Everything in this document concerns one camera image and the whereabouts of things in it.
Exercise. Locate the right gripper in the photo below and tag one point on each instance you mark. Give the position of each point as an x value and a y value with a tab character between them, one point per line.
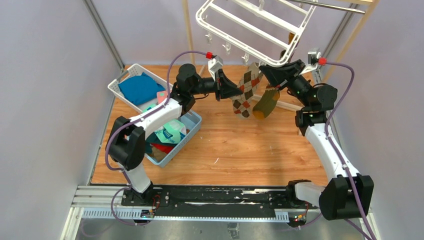
278	73

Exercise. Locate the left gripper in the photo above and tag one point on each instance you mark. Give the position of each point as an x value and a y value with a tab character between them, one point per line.
228	89

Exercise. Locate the argyle patterned sock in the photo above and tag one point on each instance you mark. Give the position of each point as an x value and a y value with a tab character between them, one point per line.
248	84

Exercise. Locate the olive striped sock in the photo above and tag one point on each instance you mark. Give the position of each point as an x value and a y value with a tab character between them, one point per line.
290	39
267	103

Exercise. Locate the white clip sock hanger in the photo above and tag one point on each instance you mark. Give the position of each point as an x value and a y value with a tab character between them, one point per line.
268	30

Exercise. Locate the pink patterned sock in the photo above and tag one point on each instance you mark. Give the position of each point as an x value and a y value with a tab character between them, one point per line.
161	96

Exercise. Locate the teal and white sock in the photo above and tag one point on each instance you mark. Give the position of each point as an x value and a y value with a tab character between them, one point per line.
170	131

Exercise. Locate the dark green sock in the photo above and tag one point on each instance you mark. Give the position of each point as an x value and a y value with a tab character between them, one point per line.
151	139

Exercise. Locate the beige sock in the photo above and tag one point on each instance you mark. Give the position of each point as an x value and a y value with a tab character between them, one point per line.
163	148

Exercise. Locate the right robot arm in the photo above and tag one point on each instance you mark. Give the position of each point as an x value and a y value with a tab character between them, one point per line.
348	193

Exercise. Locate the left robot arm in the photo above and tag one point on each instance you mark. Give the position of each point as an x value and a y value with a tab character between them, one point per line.
126	144

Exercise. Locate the light blue plastic basket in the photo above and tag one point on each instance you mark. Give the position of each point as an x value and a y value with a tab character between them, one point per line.
193	123

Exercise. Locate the blue cloth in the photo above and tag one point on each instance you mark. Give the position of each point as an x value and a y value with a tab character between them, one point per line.
140	89

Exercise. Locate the white plastic basket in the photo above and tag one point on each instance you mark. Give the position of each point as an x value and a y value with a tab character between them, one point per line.
135	70

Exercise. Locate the wooden drying rack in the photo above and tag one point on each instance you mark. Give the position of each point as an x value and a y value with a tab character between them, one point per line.
348	39

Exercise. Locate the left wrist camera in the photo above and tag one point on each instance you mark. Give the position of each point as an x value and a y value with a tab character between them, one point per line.
214	65

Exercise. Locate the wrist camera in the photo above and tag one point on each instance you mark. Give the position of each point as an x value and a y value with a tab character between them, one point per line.
214	65
314	60

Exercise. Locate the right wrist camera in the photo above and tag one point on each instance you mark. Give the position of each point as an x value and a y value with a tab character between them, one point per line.
314	60

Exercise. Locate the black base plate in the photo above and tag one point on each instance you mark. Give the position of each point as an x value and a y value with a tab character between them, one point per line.
219	203

